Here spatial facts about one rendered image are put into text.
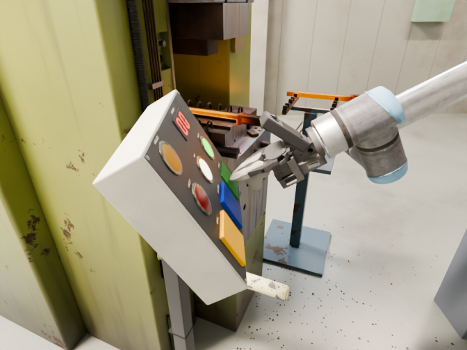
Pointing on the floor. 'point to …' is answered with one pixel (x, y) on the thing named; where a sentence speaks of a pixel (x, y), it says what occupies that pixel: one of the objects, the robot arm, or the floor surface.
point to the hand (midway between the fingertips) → (233, 175)
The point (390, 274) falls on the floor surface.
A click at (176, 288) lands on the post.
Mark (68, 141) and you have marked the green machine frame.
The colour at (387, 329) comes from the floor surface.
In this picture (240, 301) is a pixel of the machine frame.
